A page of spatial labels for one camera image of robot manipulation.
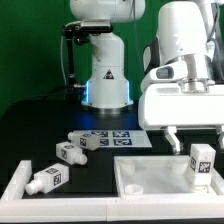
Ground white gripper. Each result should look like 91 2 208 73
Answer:
138 83 224 155

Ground white square table top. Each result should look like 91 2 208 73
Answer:
114 156 224 197

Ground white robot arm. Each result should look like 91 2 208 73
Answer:
70 0 224 154

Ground white U-shaped fence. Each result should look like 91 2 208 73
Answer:
0 161 224 223

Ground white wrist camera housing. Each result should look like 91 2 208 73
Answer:
140 60 188 92

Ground white marker base plate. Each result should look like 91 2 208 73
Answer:
73 130 152 148

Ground black cables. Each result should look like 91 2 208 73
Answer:
16 83 88 103

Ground black camera on mount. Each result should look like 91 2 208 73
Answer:
62 20 113 36

